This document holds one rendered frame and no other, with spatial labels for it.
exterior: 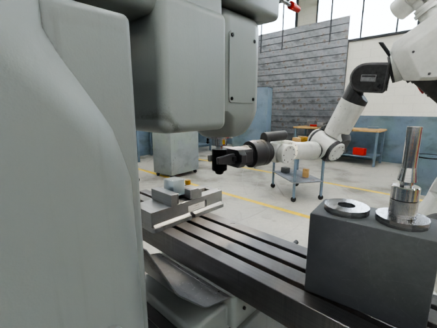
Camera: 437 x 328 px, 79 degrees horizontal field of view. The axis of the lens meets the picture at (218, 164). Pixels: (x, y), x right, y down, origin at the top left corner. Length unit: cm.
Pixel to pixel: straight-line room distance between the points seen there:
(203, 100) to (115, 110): 23
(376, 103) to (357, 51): 147
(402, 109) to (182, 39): 778
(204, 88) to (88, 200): 34
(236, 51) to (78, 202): 51
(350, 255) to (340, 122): 60
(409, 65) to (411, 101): 715
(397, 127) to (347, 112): 711
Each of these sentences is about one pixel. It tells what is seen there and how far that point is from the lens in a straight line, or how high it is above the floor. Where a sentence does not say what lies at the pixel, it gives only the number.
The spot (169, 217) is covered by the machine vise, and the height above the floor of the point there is 102.
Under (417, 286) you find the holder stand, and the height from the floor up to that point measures 108.
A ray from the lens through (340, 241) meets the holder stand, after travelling 61.
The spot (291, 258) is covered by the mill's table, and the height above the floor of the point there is 99.
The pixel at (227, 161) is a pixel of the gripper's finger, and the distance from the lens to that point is 80.
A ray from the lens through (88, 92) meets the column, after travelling 41.
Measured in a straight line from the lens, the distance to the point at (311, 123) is 821.
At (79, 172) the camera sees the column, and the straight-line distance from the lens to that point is 39.
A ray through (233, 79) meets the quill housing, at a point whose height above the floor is 146.
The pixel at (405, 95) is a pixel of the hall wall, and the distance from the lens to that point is 819.
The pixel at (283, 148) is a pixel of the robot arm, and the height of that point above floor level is 126.
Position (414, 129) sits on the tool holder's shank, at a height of 135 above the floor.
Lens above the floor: 139
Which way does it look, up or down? 12 degrees down
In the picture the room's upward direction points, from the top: straight up
